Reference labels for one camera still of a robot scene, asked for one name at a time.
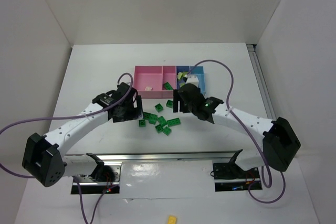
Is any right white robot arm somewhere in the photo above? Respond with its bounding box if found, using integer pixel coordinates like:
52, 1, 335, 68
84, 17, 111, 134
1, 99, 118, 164
173, 84, 301, 172

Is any lime lego brick front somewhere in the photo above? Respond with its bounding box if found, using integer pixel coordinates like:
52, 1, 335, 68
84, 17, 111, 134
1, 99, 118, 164
182, 71, 188, 78

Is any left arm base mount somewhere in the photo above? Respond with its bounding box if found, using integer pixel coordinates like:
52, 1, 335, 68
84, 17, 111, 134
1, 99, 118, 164
71, 153, 121, 195

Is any lime lego brick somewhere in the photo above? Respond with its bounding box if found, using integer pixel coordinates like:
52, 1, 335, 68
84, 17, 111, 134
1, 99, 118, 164
182, 71, 188, 78
177, 72, 183, 80

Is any green lego long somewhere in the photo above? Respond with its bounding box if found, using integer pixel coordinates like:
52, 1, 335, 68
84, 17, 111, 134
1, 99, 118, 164
163, 82, 174, 90
143, 112, 158, 121
167, 118, 181, 127

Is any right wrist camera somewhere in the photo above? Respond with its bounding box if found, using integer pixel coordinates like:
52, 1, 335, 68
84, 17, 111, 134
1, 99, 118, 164
183, 74, 199, 87

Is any aluminium rail right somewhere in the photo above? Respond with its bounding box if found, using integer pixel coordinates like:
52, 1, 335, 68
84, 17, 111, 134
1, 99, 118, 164
246, 44, 277, 120

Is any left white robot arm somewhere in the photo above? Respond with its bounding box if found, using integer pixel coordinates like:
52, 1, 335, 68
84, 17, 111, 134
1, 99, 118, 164
22, 82, 143, 187

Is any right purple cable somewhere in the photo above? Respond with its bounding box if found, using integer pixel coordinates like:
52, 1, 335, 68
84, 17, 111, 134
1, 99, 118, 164
187, 60, 286, 204

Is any aluminium rail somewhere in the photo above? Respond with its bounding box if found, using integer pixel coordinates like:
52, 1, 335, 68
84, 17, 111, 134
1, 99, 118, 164
246, 44, 277, 120
65, 151, 263, 162

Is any purple cable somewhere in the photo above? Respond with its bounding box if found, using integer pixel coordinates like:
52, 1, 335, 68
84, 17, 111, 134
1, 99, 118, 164
187, 60, 286, 204
0, 72, 134, 224

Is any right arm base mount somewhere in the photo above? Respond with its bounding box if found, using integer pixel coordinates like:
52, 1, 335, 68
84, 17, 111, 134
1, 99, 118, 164
210, 150, 262, 192

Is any green lego small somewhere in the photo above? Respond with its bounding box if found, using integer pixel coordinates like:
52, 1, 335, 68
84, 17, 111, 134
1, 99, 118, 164
139, 119, 146, 127

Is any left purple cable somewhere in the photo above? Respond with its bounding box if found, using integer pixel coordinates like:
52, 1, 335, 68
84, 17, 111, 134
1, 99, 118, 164
0, 72, 134, 224

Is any large pink bin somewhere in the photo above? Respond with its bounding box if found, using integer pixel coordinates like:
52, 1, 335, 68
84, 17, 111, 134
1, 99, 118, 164
133, 66, 163, 99

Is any yellow lego brick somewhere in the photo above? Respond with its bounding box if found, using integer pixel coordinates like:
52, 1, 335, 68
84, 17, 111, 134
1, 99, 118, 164
167, 215, 177, 224

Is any aluminium rail front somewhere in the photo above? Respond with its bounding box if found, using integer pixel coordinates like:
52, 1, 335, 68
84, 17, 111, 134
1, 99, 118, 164
65, 151, 263, 162

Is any small pink bin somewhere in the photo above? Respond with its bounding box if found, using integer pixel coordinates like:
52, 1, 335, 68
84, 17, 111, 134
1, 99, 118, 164
162, 66, 177, 98

